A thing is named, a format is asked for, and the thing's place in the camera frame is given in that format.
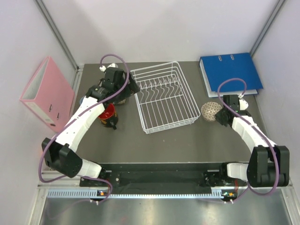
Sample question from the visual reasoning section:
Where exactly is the aluminium frame rail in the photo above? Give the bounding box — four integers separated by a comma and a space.
37, 171, 80, 190

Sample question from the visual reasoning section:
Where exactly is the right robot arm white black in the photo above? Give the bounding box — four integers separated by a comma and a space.
215, 95, 290, 188

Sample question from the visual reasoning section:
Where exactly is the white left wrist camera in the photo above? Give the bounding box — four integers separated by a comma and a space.
99, 63, 118, 72

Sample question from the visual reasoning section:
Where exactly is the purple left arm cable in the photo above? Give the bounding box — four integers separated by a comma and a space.
37, 54, 130, 207

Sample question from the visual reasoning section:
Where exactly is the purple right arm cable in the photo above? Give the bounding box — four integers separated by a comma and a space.
217, 78, 281, 203

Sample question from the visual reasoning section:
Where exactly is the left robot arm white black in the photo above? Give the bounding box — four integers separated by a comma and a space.
42, 64, 140, 186

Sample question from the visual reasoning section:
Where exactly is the black orange patterned mug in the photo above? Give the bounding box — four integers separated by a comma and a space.
98, 104, 119, 130

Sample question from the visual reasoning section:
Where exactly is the grey slotted cable duct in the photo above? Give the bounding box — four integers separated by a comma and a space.
47, 189, 235, 199

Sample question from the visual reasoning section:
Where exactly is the pink ring binder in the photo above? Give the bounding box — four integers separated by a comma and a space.
20, 56, 75, 132

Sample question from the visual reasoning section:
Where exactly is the blue ring binder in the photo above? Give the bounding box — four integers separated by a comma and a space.
199, 52, 263, 98

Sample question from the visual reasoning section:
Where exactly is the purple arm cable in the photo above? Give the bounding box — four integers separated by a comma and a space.
37, 54, 130, 207
217, 78, 281, 203

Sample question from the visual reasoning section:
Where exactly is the beige patterned bowl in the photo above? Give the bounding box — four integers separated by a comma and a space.
201, 102, 222, 122

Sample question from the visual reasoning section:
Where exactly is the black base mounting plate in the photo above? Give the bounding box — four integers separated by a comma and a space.
79, 163, 235, 188

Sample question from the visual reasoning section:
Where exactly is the white wire dish rack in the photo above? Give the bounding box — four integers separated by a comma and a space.
131, 61, 201, 134

